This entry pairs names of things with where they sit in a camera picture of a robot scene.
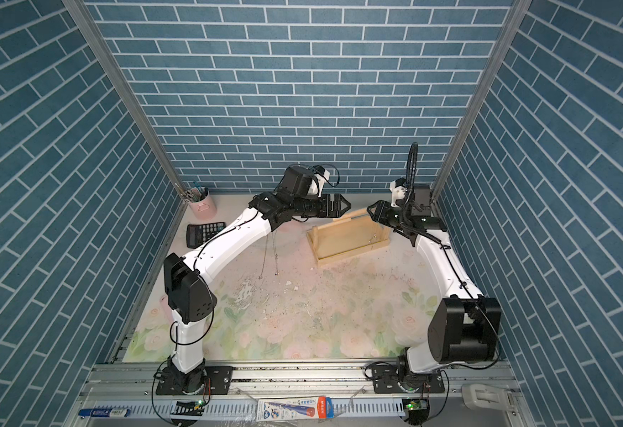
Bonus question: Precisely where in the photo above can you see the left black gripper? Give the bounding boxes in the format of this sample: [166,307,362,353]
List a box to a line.
[289,193,351,218]

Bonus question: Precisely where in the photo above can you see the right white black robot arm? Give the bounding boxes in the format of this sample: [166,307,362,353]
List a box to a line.
[367,178,502,378]

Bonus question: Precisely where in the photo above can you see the wooden jewelry display stand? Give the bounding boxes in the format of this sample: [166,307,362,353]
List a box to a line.
[307,208,391,267]

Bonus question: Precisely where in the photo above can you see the pink pen holder cup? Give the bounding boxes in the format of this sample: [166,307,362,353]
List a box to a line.
[188,195,217,221]

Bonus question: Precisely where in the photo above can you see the pens in pink cup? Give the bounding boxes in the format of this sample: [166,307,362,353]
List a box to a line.
[182,183,209,203]

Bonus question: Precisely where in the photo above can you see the black desk calculator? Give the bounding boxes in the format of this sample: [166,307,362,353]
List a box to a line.
[185,222,226,249]

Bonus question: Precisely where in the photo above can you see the red blue packaged box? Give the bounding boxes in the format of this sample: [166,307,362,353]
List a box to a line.
[256,396,336,422]

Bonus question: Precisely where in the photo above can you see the blue marker pen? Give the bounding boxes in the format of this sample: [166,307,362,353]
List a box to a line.
[78,408,131,418]

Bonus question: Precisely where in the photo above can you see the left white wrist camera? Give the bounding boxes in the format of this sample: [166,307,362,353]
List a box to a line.
[311,164,341,195]

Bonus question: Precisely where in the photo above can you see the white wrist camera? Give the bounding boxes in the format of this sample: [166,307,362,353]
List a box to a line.
[389,178,407,207]
[311,164,341,195]

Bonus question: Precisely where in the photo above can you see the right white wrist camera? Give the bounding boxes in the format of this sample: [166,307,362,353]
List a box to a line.
[389,178,407,207]

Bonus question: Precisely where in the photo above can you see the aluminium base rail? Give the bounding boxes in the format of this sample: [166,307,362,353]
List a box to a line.
[65,359,534,426]

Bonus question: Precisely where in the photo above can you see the white plastic bracket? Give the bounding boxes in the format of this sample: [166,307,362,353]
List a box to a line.
[461,384,516,412]

